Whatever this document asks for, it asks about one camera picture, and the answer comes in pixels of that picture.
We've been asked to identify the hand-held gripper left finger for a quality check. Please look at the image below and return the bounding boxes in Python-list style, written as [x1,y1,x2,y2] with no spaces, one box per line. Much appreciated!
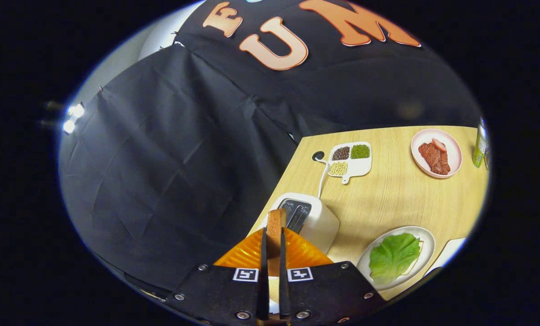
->
[167,226,270,323]

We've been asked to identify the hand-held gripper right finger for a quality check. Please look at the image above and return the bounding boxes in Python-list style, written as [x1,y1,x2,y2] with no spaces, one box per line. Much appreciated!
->
[279,226,387,323]

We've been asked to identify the toasted bread slice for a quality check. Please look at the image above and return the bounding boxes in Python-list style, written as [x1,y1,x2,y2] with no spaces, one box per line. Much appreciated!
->
[267,208,287,278]

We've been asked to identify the green lettuce leaf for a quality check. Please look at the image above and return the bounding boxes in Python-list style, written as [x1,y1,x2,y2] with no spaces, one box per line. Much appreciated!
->
[369,233,421,286]

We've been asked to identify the white toaster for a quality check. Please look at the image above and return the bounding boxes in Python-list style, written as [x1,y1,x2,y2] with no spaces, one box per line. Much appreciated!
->
[259,192,340,255]

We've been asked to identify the black backdrop cloth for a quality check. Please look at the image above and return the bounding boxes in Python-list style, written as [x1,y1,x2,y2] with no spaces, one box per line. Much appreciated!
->
[59,0,481,290]

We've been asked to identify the white divided condiment tray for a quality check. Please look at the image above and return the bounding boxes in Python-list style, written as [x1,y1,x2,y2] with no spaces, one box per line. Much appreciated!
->
[327,142,373,185]

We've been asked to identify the round white plate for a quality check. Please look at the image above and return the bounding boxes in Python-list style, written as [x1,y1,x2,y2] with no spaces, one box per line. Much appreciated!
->
[357,225,436,292]

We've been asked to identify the white rectangular dish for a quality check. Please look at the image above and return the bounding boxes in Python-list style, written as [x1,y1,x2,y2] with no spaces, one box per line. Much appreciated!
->
[426,238,466,276]

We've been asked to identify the brown cooked meat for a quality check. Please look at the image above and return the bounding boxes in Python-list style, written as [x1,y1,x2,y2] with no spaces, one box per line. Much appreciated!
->
[418,142,451,176]

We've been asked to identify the pink plate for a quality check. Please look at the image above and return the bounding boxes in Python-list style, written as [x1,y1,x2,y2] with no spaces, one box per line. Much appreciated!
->
[410,129,463,179]

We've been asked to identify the green drink bottle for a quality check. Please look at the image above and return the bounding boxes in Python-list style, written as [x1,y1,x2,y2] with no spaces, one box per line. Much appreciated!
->
[472,118,489,169]

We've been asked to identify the white toaster cable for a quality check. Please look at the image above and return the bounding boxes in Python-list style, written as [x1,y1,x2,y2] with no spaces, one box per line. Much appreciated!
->
[317,159,330,200]

